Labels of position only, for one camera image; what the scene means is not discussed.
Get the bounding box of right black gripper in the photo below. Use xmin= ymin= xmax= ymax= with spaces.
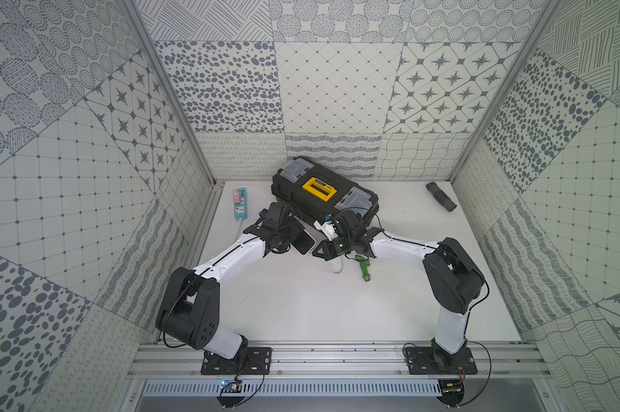
xmin=311 ymin=232 xmax=354 ymax=259

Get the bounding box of black cylindrical object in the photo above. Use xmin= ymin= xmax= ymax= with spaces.
xmin=426 ymin=182 xmax=457 ymax=212

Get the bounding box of aluminium mounting rail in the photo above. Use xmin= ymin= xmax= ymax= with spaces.
xmin=127 ymin=341 xmax=550 ymax=379

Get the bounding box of black toolbox with yellow handle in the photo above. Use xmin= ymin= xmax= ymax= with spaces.
xmin=271 ymin=156 xmax=379 ymax=225

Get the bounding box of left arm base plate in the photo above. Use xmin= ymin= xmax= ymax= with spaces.
xmin=201 ymin=347 xmax=273 ymax=376

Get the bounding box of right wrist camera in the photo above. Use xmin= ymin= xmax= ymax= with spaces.
xmin=313 ymin=219 xmax=340 ymax=241

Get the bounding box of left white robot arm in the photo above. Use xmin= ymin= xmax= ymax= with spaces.
xmin=155 ymin=202 xmax=306 ymax=364

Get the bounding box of white charging cable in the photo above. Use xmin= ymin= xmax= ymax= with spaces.
xmin=319 ymin=254 xmax=346 ymax=275

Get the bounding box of green plastic fitting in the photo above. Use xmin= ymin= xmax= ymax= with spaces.
xmin=354 ymin=255 xmax=371 ymax=282

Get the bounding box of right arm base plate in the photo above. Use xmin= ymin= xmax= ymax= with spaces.
xmin=402 ymin=345 xmax=478 ymax=375

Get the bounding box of black smartphone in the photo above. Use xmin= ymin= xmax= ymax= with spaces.
xmin=291 ymin=228 xmax=316 ymax=255

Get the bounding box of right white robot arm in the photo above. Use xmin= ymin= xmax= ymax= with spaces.
xmin=313 ymin=209 xmax=488 ymax=356

